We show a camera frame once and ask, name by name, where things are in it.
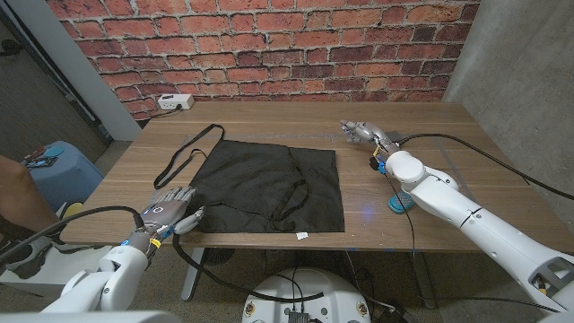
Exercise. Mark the teal perforated block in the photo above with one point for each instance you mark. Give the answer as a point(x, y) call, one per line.
point(397, 205)

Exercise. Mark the metal table leg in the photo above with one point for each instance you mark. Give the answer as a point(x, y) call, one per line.
point(421, 278)
point(193, 273)

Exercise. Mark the small items on container lid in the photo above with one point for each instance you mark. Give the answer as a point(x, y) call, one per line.
point(40, 159)

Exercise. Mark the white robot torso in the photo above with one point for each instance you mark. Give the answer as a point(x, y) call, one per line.
point(309, 287)

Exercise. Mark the black round fan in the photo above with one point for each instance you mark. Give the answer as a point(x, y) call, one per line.
point(215, 255)

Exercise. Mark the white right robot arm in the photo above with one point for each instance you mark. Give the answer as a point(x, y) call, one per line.
point(471, 220)

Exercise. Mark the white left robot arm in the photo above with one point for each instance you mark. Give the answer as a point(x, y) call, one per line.
point(112, 278)

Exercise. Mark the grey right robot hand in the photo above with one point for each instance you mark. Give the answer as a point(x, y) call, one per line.
point(370, 132)

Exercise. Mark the red brick printed backdrop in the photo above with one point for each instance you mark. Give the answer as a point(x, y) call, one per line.
point(269, 45)

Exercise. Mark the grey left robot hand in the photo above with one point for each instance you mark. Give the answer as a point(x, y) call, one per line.
point(163, 213)

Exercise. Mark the white power strip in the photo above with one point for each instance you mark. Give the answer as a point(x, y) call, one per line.
point(175, 101)

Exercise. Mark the yellow white object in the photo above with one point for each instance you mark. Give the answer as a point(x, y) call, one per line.
point(74, 208)

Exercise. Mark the grey black sneaker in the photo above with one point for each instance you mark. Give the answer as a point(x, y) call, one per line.
point(27, 260)

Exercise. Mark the blue plastic stool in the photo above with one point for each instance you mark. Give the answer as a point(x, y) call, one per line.
point(63, 175)

